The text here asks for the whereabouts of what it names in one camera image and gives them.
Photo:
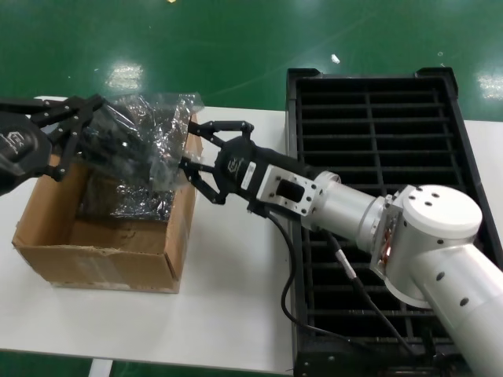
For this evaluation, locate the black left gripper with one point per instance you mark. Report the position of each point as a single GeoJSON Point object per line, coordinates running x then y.
{"type": "Point", "coordinates": [19, 157]}

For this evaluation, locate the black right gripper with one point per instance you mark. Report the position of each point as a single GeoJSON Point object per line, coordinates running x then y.
{"type": "Point", "coordinates": [239, 165]}

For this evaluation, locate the black graphics card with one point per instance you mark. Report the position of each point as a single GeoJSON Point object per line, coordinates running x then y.
{"type": "Point", "coordinates": [118, 149]}

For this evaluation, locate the clear antistatic plastic bag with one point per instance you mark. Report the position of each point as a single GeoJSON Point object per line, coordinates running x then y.
{"type": "Point", "coordinates": [173, 114]}

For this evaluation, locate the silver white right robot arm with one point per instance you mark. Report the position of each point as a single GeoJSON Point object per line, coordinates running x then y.
{"type": "Point", "coordinates": [432, 220]}

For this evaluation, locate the black slotted plastic container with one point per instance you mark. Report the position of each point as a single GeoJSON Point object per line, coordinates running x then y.
{"type": "Point", "coordinates": [293, 118]}

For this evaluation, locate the graphics card in dark bag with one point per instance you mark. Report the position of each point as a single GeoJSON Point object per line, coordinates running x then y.
{"type": "Point", "coordinates": [133, 210]}

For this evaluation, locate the brown cardboard box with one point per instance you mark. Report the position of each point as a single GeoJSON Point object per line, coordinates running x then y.
{"type": "Point", "coordinates": [98, 263]}

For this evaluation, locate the white paper scrap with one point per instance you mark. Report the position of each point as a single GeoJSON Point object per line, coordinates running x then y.
{"type": "Point", "coordinates": [335, 58]}

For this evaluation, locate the white table leg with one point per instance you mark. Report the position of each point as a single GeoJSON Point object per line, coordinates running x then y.
{"type": "Point", "coordinates": [99, 368]}

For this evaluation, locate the silver right wrist bracket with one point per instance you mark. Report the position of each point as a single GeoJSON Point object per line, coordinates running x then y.
{"type": "Point", "coordinates": [267, 190]}

